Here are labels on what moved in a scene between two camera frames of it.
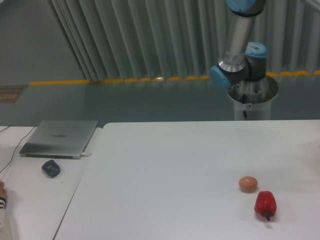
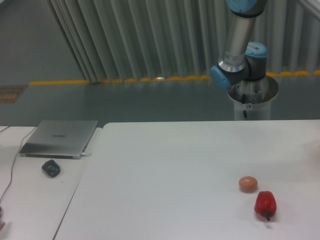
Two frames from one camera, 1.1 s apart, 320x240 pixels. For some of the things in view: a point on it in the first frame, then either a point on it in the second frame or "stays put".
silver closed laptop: [59, 139] stays put
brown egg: [248, 184] stays put
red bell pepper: [265, 204] stays put
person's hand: [3, 191] -> [2, 224]
